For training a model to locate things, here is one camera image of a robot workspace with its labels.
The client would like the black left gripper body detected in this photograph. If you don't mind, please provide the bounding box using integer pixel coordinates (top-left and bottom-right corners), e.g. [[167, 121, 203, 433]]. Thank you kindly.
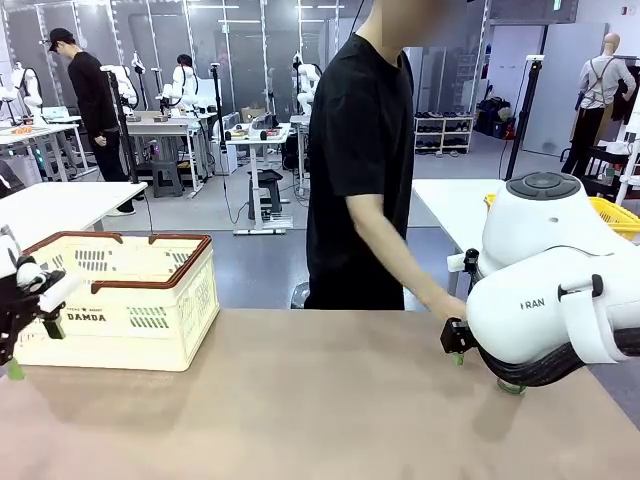
[[0, 272, 54, 326]]

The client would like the person's right forearm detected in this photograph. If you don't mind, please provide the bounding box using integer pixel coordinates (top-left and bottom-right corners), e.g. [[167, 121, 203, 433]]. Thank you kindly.
[[352, 219, 451, 314]]

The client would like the cream folding shopping basket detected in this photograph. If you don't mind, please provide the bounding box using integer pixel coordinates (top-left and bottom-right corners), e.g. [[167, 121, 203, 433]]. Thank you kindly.
[[10, 230, 221, 373]]

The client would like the yellow plastic basket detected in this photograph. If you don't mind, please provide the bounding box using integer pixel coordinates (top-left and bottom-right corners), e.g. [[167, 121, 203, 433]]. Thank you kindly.
[[483, 193, 640, 241]]

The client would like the person's right hand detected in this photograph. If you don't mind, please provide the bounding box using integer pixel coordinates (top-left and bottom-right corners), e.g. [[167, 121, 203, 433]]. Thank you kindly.
[[433, 293, 470, 322]]

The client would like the white background desk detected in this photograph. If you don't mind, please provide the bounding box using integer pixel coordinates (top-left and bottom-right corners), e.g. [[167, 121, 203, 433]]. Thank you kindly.
[[225, 122, 301, 236], [0, 115, 100, 182], [124, 109, 220, 194]]

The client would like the black tripod pole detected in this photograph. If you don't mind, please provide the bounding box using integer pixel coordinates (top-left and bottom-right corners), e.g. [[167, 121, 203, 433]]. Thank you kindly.
[[102, 64, 139, 186]]

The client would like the grey plastic stool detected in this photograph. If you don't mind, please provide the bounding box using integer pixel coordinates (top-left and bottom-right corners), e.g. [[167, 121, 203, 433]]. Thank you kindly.
[[149, 159, 185, 199]]

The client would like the white shoe rack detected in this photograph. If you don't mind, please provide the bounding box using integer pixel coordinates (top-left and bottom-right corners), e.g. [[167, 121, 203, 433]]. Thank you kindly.
[[413, 112, 475, 155]]

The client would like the bystander in black with cap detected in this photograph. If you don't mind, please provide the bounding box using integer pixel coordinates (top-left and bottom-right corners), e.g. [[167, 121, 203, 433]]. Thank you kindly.
[[48, 27, 146, 217]]

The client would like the person in black t-shirt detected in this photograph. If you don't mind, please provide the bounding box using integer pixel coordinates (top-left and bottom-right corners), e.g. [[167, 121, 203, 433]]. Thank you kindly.
[[304, 0, 469, 311]]

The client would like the pile of black bags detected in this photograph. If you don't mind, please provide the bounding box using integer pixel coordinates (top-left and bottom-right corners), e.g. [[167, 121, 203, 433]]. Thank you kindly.
[[477, 97, 516, 140]]

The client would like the black stand with white top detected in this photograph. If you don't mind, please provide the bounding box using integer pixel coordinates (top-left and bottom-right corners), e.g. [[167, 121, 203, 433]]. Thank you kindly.
[[503, 53, 546, 182]]

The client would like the black step stool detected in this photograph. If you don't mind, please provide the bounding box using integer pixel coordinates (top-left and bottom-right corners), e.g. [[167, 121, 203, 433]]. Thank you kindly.
[[247, 168, 291, 221]]

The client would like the mannequin with apron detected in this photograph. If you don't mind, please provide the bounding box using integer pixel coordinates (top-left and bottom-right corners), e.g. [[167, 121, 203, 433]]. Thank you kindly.
[[559, 32, 639, 176]]

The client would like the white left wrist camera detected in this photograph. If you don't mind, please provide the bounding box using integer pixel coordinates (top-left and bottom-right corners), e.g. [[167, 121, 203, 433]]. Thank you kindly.
[[38, 272, 85, 312]]

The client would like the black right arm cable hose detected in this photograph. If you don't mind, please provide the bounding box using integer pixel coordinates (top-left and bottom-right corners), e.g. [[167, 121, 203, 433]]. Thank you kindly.
[[477, 327, 640, 389]]

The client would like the brown basket handle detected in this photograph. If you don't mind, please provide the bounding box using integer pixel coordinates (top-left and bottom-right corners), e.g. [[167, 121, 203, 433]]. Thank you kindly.
[[22, 230, 124, 257], [91, 232, 214, 295]]

